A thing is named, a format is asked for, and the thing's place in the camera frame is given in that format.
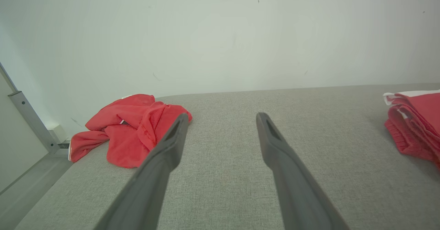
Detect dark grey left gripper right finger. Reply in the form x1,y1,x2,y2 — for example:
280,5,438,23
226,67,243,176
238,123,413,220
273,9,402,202
256,112,350,230

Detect red shirt with white sleeves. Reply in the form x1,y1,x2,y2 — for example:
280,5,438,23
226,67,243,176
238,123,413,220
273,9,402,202
68,93,193,169

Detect red shorts with white stripe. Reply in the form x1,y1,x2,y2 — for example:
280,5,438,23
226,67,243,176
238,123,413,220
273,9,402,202
383,90,440,170

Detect grey metal frame post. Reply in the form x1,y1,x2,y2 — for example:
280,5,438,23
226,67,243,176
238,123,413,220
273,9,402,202
0,62,71,156

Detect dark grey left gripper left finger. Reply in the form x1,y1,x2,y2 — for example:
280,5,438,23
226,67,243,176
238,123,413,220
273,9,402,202
93,112,189,230

